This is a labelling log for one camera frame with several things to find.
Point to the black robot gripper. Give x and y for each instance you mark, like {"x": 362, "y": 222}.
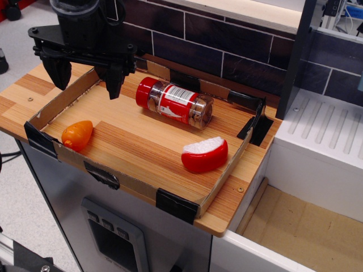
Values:
{"x": 89, "y": 40}

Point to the red-lidded clear spice bottle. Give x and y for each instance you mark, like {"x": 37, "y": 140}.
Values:
{"x": 174, "y": 102}

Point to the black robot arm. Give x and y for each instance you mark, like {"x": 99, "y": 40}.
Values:
{"x": 113, "y": 11}

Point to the cardboard fence with black tape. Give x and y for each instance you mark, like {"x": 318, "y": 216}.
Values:
{"x": 139, "y": 152}

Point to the orange toy carrot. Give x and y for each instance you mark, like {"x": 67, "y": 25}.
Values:
{"x": 77, "y": 135}

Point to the red toy cheese wedge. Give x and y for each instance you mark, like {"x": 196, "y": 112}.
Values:
{"x": 206, "y": 155}

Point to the grey toy dishwasher front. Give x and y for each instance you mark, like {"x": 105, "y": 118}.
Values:
{"x": 120, "y": 242}

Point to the white toy sink drainboard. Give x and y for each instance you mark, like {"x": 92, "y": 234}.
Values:
{"x": 325, "y": 128}

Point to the dark grey vertical post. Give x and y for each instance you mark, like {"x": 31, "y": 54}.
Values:
{"x": 287, "y": 92}

